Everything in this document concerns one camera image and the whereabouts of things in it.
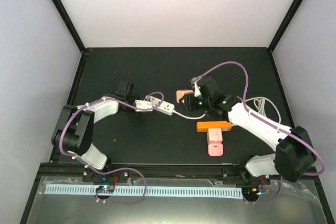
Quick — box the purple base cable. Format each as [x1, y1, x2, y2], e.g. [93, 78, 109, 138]
[243, 176, 284, 206]
[86, 166, 148, 206]

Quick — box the white cube socket adapter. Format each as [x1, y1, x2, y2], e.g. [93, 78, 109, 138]
[207, 128, 223, 144]

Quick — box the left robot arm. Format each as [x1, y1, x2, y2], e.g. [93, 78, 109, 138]
[51, 80, 139, 182]

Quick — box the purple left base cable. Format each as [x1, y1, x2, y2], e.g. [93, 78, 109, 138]
[86, 166, 148, 206]

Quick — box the beige cube plug adapter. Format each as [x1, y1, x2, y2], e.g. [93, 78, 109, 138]
[176, 89, 194, 105]

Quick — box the black left frame post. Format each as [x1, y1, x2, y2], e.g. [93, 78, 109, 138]
[51, 0, 86, 53]

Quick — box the pink plug adapter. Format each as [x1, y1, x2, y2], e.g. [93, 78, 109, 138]
[208, 143, 224, 157]

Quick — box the left circuit board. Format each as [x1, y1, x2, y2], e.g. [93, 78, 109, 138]
[96, 185, 114, 194]

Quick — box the black right frame post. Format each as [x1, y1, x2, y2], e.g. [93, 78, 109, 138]
[268, 0, 303, 53]

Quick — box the circuit board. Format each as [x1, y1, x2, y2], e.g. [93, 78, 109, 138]
[241, 187, 265, 196]
[96, 185, 114, 194]

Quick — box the white power strip cable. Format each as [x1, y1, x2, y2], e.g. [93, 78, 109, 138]
[245, 97, 282, 125]

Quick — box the black frame post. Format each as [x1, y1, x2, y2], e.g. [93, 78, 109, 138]
[268, 0, 303, 53]
[51, 0, 86, 53]

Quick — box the black mounting rail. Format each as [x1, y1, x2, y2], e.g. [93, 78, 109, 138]
[38, 163, 270, 185]

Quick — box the white power strip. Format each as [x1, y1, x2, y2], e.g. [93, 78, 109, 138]
[145, 96, 175, 116]

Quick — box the light blue slotted cable duct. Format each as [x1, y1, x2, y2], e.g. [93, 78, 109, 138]
[44, 184, 243, 199]

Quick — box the right circuit board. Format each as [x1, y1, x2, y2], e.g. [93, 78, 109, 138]
[241, 187, 265, 196]

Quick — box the orange power strip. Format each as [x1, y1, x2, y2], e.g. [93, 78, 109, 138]
[196, 121, 232, 133]

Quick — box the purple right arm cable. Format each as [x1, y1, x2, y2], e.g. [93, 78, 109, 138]
[188, 61, 328, 177]

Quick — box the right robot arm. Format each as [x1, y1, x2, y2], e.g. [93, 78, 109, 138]
[176, 77, 317, 184]

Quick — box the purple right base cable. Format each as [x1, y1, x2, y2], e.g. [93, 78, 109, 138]
[243, 176, 284, 206]

